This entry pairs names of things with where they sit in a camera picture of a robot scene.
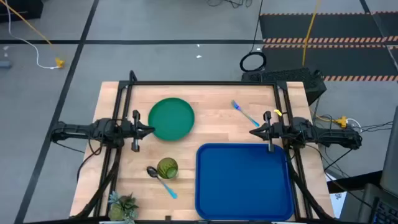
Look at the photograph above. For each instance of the small grey block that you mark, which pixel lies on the small grey block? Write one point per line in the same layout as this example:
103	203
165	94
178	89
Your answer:
5	64

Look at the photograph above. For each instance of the green glass cup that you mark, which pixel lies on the green glass cup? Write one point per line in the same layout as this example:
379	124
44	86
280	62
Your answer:
167	168

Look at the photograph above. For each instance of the black cabinet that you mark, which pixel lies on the black cabinet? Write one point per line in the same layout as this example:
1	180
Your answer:
18	9

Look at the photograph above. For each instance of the black mesh computer case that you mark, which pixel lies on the black mesh computer case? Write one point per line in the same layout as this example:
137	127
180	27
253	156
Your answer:
289	77

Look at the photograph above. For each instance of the green plastic plate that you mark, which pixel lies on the green plastic plate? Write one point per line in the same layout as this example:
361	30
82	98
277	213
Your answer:
171	119

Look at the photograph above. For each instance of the blue plastic tray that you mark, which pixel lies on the blue plastic tray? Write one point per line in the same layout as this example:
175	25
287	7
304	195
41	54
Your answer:
244	183

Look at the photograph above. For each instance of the small succulent plant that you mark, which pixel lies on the small succulent plant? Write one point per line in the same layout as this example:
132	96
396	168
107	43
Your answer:
122	207

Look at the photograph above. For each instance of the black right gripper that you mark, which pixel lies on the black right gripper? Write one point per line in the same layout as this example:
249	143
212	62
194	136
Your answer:
278	131

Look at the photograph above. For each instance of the black aluminium table frame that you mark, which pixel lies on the black aluminium table frame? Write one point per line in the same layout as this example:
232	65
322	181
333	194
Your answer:
202	83

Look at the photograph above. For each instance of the yellow plug connector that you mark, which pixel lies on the yellow plug connector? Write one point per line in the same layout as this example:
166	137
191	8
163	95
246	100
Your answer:
60	63
342	122

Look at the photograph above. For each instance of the black hazard-striped floor mat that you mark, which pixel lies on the black hazard-striped floor mat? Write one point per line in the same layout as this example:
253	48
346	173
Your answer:
342	62
286	28

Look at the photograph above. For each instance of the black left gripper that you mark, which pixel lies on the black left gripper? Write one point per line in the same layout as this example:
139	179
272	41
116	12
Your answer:
136	130

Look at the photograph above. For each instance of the white paper sheet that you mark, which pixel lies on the white paper sheet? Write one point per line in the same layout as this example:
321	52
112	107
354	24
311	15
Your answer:
337	203

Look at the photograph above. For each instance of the black keyboard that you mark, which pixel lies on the black keyboard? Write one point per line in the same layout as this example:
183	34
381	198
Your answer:
385	213

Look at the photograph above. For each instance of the iridescent purple-teal fork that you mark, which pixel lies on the iridescent purple-teal fork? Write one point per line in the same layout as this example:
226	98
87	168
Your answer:
244	113

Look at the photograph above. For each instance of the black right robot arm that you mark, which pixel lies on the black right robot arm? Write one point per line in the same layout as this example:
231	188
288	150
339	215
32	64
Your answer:
335	138

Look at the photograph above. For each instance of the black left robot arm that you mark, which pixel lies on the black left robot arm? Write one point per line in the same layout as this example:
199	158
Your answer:
77	129

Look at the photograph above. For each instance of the yellow tape tag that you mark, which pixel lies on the yellow tape tag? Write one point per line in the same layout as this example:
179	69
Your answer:
277	112

